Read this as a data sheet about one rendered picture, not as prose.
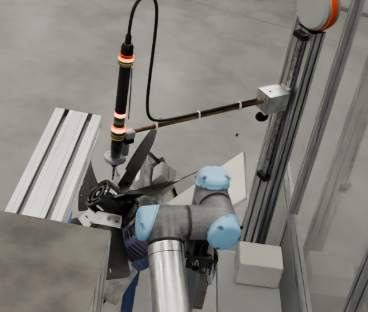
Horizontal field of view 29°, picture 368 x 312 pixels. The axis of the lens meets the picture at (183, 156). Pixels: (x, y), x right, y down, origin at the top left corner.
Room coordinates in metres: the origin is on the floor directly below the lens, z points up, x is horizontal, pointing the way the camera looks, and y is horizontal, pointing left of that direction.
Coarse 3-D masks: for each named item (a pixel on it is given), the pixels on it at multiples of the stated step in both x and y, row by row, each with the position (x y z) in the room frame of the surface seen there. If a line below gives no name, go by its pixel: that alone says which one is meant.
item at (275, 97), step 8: (264, 88) 2.17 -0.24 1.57; (272, 88) 2.18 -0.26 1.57; (280, 88) 2.19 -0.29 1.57; (288, 88) 2.19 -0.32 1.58; (264, 96) 2.13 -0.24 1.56; (272, 96) 2.12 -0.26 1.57; (280, 96) 2.14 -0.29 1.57; (288, 96) 2.16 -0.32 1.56; (264, 104) 2.13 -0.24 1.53; (272, 104) 2.12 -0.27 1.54; (280, 104) 2.14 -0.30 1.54; (264, 112) 2.12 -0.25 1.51; (272, 112) 2.12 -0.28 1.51
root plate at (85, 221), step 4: (88, 212) 1.86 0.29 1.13; (92, 212) 1.86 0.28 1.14; (80, 216) 1.85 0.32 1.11; (84, 216) 1.85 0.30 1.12; (88, 216) 1.85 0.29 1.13; (92, 216) 1.85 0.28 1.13; (80, 220) 1.84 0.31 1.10; (84, 220) 1.84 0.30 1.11; (88, 220) 1.84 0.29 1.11; (92, 220) 1.84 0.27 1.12; (84, 224) 1.83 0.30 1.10; (88, 224) 1.83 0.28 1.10
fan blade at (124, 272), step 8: (96, 224) 1.74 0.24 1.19; (112, 232) 1.72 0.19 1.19; (120, 232) 1.73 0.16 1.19; (112, 240) 1.68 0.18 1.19; (120, 240) 1.69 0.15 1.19; (112, 248) 1.65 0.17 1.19; (120, 248) 1.66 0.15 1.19; (112, 256) 1.61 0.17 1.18; (120, 256) 1.62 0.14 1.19; (112, 264) 1.58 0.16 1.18; (120, 264) 1.58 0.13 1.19; (128, 264) 1.59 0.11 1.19; (120, 272) 1.55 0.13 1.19; (128, 272) 1.55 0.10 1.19
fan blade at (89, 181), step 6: (90, 162) 2.13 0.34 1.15; (90, 168) 2.09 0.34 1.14; (90, 174) 2.07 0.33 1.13; (84, 180) 2.11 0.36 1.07; (90, 180) 2.05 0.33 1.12; (96, 180) 2.00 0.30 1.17; (84, 186) 2.09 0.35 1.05; (90, 186) 2.03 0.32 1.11; (84, 192) 2.08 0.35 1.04; (84, 198) 2.07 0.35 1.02; (78, 204) 2.09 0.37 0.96; (84, 204) 2.06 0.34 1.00; (84, 210) 2.05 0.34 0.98
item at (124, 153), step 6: (126, 132) 1.78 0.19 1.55; (132, 132) 1.79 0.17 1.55; (126, 138) 1.78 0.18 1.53; (132, 138) 1.79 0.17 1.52; (126, 144) 1.77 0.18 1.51; (108, 150) 1.79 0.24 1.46; (126, 150) 1.78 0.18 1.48; (108, 156) 1.76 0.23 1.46; (126, 156) 1.78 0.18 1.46; (108, 162) 1.74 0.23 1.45; (114, 162) 1.74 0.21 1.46; (120, 162) 1.75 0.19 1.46
